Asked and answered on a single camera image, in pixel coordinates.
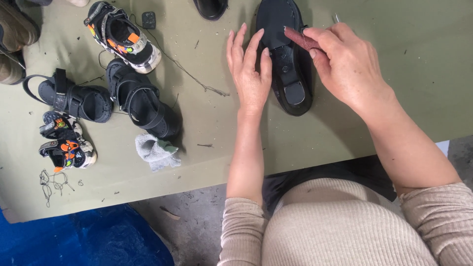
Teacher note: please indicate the grey rag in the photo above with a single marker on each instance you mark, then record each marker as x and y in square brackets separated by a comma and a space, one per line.
[157, 151]

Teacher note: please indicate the person's beige ribbed sweater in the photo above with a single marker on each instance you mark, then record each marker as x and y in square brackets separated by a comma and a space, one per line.
[343, 225]

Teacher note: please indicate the small colourful child's sandal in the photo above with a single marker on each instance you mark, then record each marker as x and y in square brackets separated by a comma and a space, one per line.
[68, 153]
[61, 125]

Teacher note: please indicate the person's black trousers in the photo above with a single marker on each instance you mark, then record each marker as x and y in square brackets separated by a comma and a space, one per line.
[325, 177]

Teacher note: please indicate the metal tool tip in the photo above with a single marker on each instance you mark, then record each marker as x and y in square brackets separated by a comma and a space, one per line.
[336, 17]

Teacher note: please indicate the long dark thread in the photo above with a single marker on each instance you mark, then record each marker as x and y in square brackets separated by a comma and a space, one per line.
[181, 66]

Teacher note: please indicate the tangled dark thread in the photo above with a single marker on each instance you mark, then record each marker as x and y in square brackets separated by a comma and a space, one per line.
[51, 184]

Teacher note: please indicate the small black rubber patch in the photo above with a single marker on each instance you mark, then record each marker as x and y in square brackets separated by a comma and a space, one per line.
[148, 20]

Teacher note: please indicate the large colourful child's sandal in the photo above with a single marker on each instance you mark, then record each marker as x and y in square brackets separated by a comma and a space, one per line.
[122, 37]

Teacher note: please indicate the black glossy shoe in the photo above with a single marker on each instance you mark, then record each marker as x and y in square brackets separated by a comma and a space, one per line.
[210, 7]

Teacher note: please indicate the blue plastic sheet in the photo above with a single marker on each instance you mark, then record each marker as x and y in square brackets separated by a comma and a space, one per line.
[81, 238]

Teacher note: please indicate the person's left hand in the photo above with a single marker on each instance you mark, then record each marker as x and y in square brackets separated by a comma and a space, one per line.
[248, 79]

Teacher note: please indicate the person's right hand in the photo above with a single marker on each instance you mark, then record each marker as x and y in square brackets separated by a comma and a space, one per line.
[347, 70]

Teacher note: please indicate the black heeled shoe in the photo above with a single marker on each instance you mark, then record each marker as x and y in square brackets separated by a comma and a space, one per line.
[286, 62]

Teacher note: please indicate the brown shoe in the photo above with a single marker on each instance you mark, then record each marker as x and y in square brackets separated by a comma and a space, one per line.
[16, 24]
[11, 68]

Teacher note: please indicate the reddish sandpaper strip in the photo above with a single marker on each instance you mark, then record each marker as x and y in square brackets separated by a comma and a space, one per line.
[301, 38]

